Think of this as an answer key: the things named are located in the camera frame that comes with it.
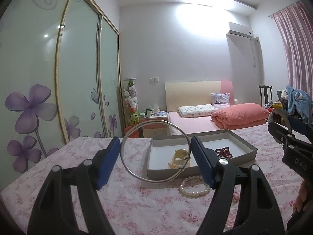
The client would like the plush toy column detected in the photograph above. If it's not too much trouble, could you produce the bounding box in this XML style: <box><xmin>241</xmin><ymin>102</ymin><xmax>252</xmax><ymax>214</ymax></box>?
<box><xmin>123</xmin><ymin>78</ymin><xmax>139</xmax><ymax>126</ymax></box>

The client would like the black wooden chair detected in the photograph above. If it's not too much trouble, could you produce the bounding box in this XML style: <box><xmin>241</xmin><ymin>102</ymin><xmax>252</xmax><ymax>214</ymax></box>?
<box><xmin>258</xmin><ymin>85</ymin><xmax>273</xmax><ymax>106</ymax></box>

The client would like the pink curtain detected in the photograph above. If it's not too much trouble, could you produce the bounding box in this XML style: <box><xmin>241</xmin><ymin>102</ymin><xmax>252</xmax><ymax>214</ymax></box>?
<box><xmin>268</xmin><ymin>1</ymin><xmax>312</xmax><ymax>95</ymax></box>

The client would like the grey cardboard tray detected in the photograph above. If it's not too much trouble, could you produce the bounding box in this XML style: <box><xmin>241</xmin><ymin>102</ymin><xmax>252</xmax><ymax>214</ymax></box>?
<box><xmin>146</xmin><ymin>129</ymin><xmax>258</xmax><ymax>181</ymax></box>

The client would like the dark red bead bracelet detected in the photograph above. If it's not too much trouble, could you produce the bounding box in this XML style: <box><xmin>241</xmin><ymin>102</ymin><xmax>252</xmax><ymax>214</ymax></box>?
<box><xmin>215</xmin><ymin>146</ymin><xmax>232</xmax><ymax>158</ymax></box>

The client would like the cream and pink headboard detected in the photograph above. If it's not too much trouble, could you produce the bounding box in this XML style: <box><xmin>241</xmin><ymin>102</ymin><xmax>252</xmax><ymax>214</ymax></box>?
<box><xmin>165</xmin><ymin>81</ymin><xmax>238</xmax><ymax>112</ymax></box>

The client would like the floral white pillow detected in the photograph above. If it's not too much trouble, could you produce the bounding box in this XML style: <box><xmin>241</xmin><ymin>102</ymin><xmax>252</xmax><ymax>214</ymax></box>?
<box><xmin>178</xmin><ymin>104</ymin><xmax>218</xmax><ymax>118</ymax></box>

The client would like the folded salmon duvet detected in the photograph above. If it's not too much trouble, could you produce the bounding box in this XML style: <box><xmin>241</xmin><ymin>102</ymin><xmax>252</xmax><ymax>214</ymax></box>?
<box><xmin>211</xmin><ymin>103</ymin><xmax>270</xmax><ymax>130</ymax></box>

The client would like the floral pink bedsheet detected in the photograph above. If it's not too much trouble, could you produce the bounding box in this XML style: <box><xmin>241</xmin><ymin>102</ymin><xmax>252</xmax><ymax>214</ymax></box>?
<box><xmin>1</xmin><ymin>125</ymin><xmax>302</xmax><ymax>234</ymax></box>

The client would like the sliding wardrobe with flowers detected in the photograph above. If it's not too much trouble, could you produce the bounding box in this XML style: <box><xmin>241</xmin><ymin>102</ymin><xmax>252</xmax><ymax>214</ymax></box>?
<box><xmin>1</xmin><ymin>0</ymin><xmax>121</xmax><ymax>187</ymax></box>

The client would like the thin silver bangle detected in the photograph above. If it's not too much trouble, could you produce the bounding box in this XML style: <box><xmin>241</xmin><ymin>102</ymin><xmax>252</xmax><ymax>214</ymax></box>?
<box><xmin>120</xmin><ymin>119</ymin><xmax>199</xmax><ymax>183</ymax></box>

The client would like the white pearl bracelet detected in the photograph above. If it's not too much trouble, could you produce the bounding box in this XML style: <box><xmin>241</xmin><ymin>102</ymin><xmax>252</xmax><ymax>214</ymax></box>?
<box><xmin>179</xmin><ymin>175</ymin><xmax>212</xmax><ymax>198</ymax></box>

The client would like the blue plush blanket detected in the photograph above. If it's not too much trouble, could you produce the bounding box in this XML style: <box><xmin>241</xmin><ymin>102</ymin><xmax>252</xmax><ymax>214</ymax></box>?
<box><xmin>286</xmin><ymin>85</ymin><xmax>312</xmax><ymax>124</ymax></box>

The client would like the cream yellow watch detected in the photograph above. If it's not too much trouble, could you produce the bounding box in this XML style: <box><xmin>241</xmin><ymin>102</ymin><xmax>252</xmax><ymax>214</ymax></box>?
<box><xmin>168</xmin><ymin>149</ymin><xmax>188</xmax><ymax>169</ymax></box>

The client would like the person's right hand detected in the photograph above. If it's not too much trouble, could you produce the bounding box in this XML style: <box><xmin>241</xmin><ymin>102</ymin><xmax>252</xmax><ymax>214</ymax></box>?
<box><xmin>293</xmin><ymin>180</ymin><xmax>312</xmax><ymax>213</ymax></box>

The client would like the lilac patterned pillow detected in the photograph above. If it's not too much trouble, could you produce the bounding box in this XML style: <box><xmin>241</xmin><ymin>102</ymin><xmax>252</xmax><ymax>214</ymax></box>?
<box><xmin>212</xmin><ymin>93</ymin><xmax>230</xmax><ymax>109</ymax></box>

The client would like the pink bed mattress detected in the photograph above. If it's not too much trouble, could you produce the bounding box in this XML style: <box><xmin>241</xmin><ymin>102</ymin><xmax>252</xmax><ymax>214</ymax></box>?
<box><xmin>167</xmin><ymin>111</ymin><xmax>267</xmax><ymax>136</ymax></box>

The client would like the red waste bin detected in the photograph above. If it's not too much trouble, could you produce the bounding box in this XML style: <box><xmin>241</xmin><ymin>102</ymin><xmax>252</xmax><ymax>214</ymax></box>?
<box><xmin>124</xmin><ymin>126</ymin><xmax>139</xmax><ymax>138</ymax></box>

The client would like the pink bedside table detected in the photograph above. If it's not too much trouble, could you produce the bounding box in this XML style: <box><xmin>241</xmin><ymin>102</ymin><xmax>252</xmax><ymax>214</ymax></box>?
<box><xmin>139</xmin><ymin>113</ymin><xmax>169</xmax><ymax>137</ymax></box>

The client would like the silver cuff bangle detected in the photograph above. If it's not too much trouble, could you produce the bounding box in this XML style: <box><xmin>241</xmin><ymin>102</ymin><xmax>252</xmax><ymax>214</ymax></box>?
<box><xmin>268</xmin><ymin>108</ymin><xmax>293</xmax><ymax>136</ymax></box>

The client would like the white air conditioner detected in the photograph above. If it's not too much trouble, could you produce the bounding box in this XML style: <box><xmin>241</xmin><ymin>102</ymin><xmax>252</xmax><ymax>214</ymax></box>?
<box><xmin>227</xmin><ymin>22</ymin><xmax>254</xmax><ymax>39</ymax></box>

